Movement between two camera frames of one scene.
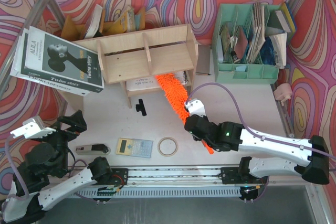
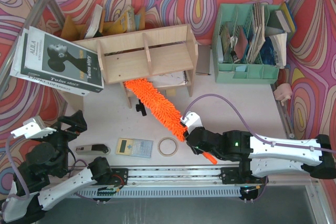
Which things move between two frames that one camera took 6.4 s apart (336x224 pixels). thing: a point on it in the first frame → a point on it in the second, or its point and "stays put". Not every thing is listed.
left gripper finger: [76, 121] stays put
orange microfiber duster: [178, 96] → [164, 111]
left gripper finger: [58, 132] stays put
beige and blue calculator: [134, 147] stays put
